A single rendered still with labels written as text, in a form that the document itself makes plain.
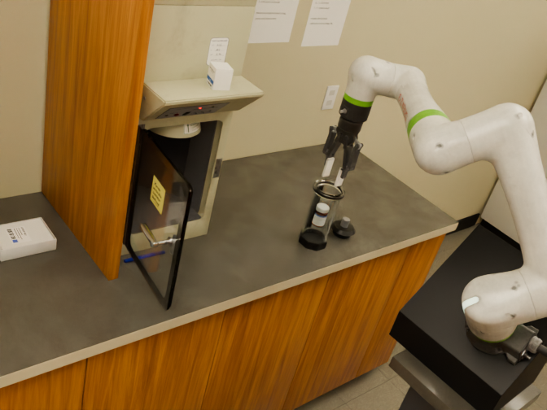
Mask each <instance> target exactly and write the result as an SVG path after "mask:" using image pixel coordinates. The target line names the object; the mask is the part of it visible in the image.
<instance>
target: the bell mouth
mask: <svg viewBox="0 0 547 410"><path fill-rule="evenodd" d="M149 130H151V131H152V132H153V133H157V134H159V135H161V136H165V137H172V138H188V137H193V136H195V135H197V134H199V133H200V131H201V126H200V122H199V123H193V124H180V125H173V126H165V127H159V128H152V129H149Z"/></svg>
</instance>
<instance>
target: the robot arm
mask: <svg viewBox="0 0 547 410"><path fill-rule="evenodd" d="M377 95H382V96H386V97H389V98H394V99H396V100H397V102H398V103H399V105H400V109H401V111H402V113H403V117H404V119H405V127H406V131H407V134H408V138H409V144H410V146H411V150H412V152H413V155H414V158H415V161H416V163H417V164H418V166H419V167H420V168H421V169H422V170H423V171H425V172H427V173H430V174H432V175H445V174H448V173H450V172H453V171H455V170H458V169H459V168H463V167H465V166H466V165H469V164H472V163H474V162H477V161H480V160H486V161H488V162H490V163H491V164H492V165H493V167H494V168H495V170H496V172H497V175H498V178H499V180H500V183H501V186H502V189H503V190H504V193H505V197H506V199H507V202H508V204H509V207H510V211H511V215H512V217H513V220H514V225H515V228H516V231H517V235H518V238H519V244H520V247H521V251H522V255H523V266H522V267H521V268H519V269H515V270H513V271H509V272H504V273H493V274H488V275H483V276H480V277H477V278H475V279H473V280H472V281H470V282H469V283H468V284H467V285H466V287H465V289H464V290H463V293H462V307H463V311H464V314H465V318H466V322H465V330H466V335H467V337H468V339H469V340H470V342H471V344H472V345H473V346H474V347H476V348H477V349H478V350H480V351H482V352H484V353H488V354H492V355H499V354H503V353H506V356H507V360H508V361H509V362H510V363H511V364H513V365H516V363H517V362H519V361H520V360H521V359H522V360H523V357H524V358H525V357H526V358H527V359H529V360H530V359H531V357H530V356H529V355H528V354H527V351H530V352H531V353H536V352H539V353H541V354H542V355H543V356H545V357H546V358H547V347H545V346H543V345H542V340H541V339H540V338H538V337H537V334H538V332H539V330H538V329H536V328H535V327H533V326H525V325H522V324H523V323H527V322H529V321H535V320H538V319H541V318H545V317H547V182H546V179H545V173H544V169H543V166H542V162H541V158H540V152H539V146H538V141H537V136H536V127H535V122H534V119H533V117H532V115H531V113H530V112H529V111H528V110H527V109H526V108H525V107H522V106H520V105H518V104H516V103H511V102H507V103H501V104H498V105H496V106H494V107H491V108H489V109H487V110H485V111H481V112H479V113H477V114H474V115H472V116H468V117H466V118H463V119H460V120H455V121H452V122H451V120H450V119H449V118H448V117H447V116H446V115H445V113H444V112H443V111H442V110H441V109H440V107H439V106H438V105H437V104H436V103H435V101H434V99H433V98H432V96H431V94H430V92H429V90H428V87H427V81H426V77H425V76H424V74H423V73H422V71H421V70H420V69H418V68H416V67H413V66H408V65H402V64H397V63H391V62H388V61H385V60H382V59H378V58H376V57H374V56H370V55H364V56H361V57H359V58H357V59H355V60H354V61H353V62H352V64H351V66H350V68H349V69H348V83H347V86H346V90H345V92H344V97H343V100H342V102H341V105H340V108H339V114H340V118H339V122H338V126H337V125H332V126H330V127H329V134H328V137H327V139H326V143H325V145H324V148H323V151H322V152H323V154H325V155H326V160H325V163H324V166H325V167H324V170H323V173H322V177H328V176H329V175H330V170H331V168H332V165H333V163H334V160H335V158H334V154H335V152H336V151H337V150H338V149H339V147H340V145H341V143H342V144H343V145H344V147H343V149H344V158H343V167H342V168H340V169H339V173H338V176H337V178H336V181H335V185H334V187H337V186H341V185H342V183H343V180H344V178H346V176H347V174H348V172H349V171H352V170H354V169H355V167H356V164H357V159H358V156H359V154H360V151H361V148H362V147H363V146H364V145H363V143H360V142H359V141H358V133H359V132H360V131H361V127H362V125H363V122H366V121H367V119H368V117H369V114H370V110H371V107H372V105H373V102H374V98H375V97H376V96H377ZM336 134H337V137H335V136H336ZM353 143H354V145H353ZM352 148H353V149H352Z"/></svg>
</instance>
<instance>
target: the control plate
mask: <svg viewBox="0 0 547 410"><path fill-rule="evenodd" d="M227 104H229V102H226V103H218V104H209V105H201V106H193V107H177V108H169V109H168V110H167V111H166V112H164V113H163V114H161V115H160V116H158V117H157V118H156V119H162V118H169V117H177V116H174V115H175V114H179V116H183V114H184V113H186V112H189V111H191V113H189V114H187V115H185V116H191V115H198V114H206V113H213V112H216V111H218V110H219V109H221V108H223V107H224V106H226V105H227ZM212 106H215V107H212ZM199 107H202V108H200V109H199ZM210 110H211V112H210ZM196 111H197V112H196ZM201 111H204V113H203V112H201ZM194 112H196V113H197V114H195V113H194ZM166 115H168V116H166Z"/></svg>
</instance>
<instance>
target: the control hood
mask: <svg viewBox="0 0 547 410"><path fill-rule="evenodd" d="M206 80H207V78H199V79H188V80H176V81H153V82H144V83H143V90H142V101H141V107H140V114H139V118H140V119H141V120H158V119H156V118H157V117H158V116H160V115H161V114H163V113H164V112H166V111H167V110H168V109H169V108H177V107H193V106H201V105H209V104H218V103H229V104H227V105H226V106H224V107H223V108H221V109H219V110H218V111H216V112H213V113H217V112H224V111H238V110H240V109H242V108H244V107H245V106H247V105H249V104H250V103H253V102H254V101H256V100H257V99H259V98H261V97H263V95H264V92H263V91H262V90H260V89H259V88H257V87H256V86H254V85H253V84H252V83H251V82H250V81H248V80H246V79H245V78H244V77H242V76H232V81H231V85H230V90H212V89H211V88H210V86H209V85H208V84H207V82H206Z"/></svg>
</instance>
